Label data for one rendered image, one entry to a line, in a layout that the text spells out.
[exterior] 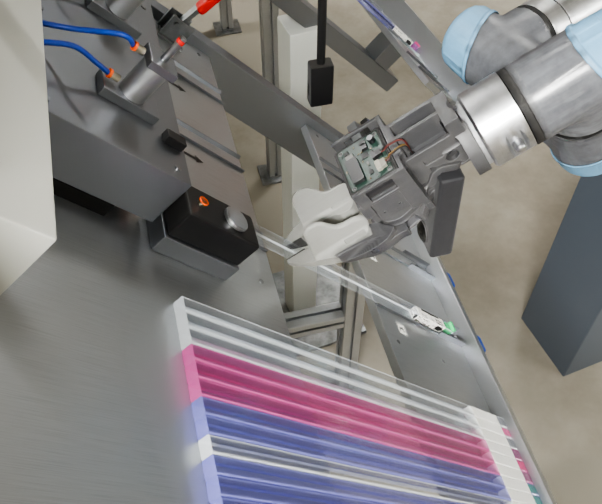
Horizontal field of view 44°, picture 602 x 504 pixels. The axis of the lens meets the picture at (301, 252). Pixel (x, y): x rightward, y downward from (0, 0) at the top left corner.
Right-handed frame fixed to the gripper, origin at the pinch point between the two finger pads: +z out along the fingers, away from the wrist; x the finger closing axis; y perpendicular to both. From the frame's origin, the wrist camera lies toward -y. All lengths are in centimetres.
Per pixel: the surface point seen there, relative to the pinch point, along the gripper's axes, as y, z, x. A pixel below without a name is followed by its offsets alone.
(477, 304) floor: -113, 0, -47
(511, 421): -31.8, -7.2, 13.0
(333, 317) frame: -63, 21, -32
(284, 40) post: -19, -2, -56
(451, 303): -31.9, -6.6, -4.9
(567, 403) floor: -118, -8, -16
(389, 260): -21.8, -3.2, -8.9
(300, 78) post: -26, 0, -54
